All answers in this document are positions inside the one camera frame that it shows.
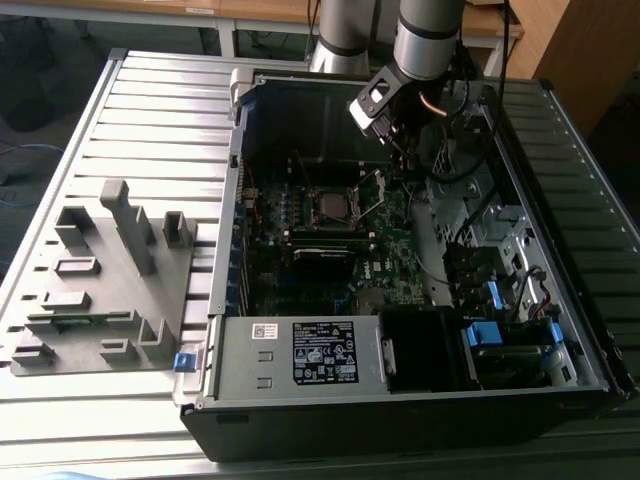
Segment grey plastic case handle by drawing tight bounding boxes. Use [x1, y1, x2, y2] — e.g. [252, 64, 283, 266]
[228, 67, 255, 110]

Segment wooden desk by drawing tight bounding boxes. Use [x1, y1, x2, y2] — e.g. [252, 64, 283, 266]
[0, 0, 224, 56]
[219, 0, 526, 77]

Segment metal socket cover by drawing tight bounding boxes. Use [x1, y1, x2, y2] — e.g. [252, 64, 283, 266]
[351, 168, 390, 207]

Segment black PC case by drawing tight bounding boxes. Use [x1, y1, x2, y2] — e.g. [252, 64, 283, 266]
[172, 67, 640, 464]

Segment CPU socket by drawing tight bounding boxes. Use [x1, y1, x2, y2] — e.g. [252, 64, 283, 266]
[309, 185, 362, 229]

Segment grey parts rack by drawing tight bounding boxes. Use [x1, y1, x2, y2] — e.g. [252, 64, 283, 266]
[8, 178, 201, 377]

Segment silver CPU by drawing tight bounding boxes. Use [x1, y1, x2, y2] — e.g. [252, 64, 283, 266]
[319, 192, 352, 220]

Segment black graphics card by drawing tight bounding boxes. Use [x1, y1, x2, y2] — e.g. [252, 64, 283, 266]
[292, 247, 357, 286]

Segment green motherboard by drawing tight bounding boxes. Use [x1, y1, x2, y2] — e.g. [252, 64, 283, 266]
[242, 162, 444, 320]

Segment wooden cabinet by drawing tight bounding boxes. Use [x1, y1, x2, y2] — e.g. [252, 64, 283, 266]
[502, 0, 640, 139]

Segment blue floor cable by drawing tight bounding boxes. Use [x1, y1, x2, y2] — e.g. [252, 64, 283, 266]
[0, 142, 66, 206]

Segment black case cable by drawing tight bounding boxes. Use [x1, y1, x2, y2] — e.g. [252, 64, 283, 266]
[452, 183, 499, 244]

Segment black plastic air shroud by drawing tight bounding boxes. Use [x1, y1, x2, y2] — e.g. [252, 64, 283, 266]
[377, 307, 461, 394]

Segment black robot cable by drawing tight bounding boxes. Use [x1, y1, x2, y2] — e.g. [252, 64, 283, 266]
[427, 0, 511, 184]

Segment chipset heatsink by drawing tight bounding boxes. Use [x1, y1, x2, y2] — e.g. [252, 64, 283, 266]
[357, 287, 386, 309]

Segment coloured wire bundle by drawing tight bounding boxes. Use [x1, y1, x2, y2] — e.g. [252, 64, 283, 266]
[514, 263, 562, 324]

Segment silver metal drive cage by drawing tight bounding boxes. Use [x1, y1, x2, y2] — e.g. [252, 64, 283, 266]
[424, 171, 494, 236]

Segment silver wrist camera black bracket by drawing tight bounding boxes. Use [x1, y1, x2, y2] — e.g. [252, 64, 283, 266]
[348, 66, 402, 137]

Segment grey power supply unit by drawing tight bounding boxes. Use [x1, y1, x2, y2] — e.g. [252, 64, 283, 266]
[214, 314, 391, 401]

